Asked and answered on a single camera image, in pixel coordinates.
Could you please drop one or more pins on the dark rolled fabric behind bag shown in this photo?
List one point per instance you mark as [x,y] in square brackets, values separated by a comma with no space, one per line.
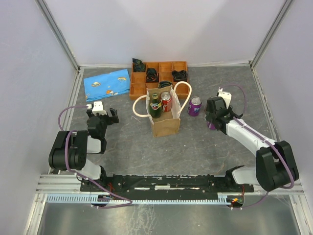
[164,84]

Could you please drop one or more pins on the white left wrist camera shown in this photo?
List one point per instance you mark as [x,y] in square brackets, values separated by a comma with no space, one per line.
[98,108]

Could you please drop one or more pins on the blue patterned cloth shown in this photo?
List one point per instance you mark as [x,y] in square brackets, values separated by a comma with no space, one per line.
[107,85]

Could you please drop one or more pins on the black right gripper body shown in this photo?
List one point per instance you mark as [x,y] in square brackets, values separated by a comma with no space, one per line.
[209,115]

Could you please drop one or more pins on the orange compartment tray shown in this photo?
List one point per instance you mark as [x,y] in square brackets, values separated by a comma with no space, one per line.
[139,86]

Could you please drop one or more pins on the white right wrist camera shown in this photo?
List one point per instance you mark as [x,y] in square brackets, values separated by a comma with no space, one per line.
[225,95]

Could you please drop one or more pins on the dark patterned rolled fabric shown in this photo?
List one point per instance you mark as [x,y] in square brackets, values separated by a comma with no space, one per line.
[138,65]

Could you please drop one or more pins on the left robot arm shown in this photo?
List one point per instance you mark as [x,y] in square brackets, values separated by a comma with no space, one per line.
[69,151]

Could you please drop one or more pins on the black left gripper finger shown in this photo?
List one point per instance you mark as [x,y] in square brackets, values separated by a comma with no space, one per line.
[113,112]
[112,120]

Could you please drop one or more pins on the light blue cable duct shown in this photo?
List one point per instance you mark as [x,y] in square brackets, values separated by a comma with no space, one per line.
[96,199]

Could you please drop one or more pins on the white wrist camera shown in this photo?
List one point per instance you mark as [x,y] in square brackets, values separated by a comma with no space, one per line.
[225,95]
[98,108]

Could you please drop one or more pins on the green glass bottle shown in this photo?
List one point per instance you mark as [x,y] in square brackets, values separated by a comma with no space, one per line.
[155,107]

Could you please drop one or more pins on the purple soda can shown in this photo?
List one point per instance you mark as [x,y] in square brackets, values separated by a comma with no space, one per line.
[194,106]
[211,126]

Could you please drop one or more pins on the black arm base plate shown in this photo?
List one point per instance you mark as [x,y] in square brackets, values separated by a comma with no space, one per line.
[165,188]

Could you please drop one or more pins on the black rolled band right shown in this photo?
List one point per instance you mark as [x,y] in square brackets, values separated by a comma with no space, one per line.
[181,75]

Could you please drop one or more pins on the red soda can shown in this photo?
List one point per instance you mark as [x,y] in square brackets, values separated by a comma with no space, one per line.
[166,100]

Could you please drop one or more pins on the black rolled band left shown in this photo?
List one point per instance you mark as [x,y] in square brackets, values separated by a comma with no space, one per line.
[151,75]

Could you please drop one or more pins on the black rolled band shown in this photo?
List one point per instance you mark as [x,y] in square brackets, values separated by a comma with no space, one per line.
[151,75]
[181,75]

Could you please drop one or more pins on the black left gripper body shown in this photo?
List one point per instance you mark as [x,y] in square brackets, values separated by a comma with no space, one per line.
[104,120]

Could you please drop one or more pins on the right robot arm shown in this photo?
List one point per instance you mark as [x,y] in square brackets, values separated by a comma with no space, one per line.
[275,164]

